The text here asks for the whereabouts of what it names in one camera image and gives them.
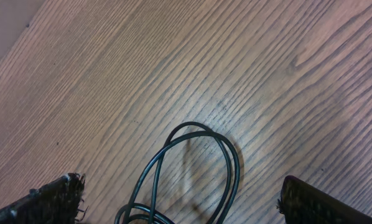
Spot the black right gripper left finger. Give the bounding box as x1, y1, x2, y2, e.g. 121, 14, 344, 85
0, 173, 86, 224

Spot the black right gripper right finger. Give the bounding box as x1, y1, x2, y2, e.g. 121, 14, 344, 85
277, 175, 372, 224

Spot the black usb cable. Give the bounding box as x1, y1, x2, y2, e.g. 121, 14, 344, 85
120, 121, 233, 224
113, 130, 241, 224

